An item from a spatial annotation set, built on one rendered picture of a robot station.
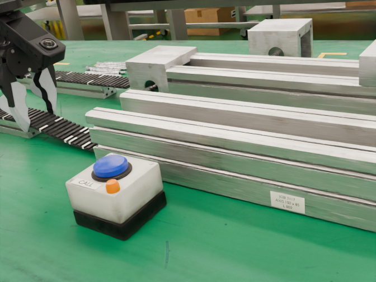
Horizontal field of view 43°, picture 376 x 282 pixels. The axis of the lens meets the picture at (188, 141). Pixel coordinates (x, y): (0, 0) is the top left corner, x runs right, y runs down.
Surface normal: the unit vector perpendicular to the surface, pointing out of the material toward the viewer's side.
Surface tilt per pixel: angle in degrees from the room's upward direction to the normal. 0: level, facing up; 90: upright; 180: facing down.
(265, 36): 90
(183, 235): 0
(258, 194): 90
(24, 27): 32
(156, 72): 90
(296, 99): 90
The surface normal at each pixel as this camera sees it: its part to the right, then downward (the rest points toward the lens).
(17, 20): 0.29, -0.66
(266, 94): -0.56, 0.43
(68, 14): 0.86, 0.11
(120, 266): -0.14, -0.89
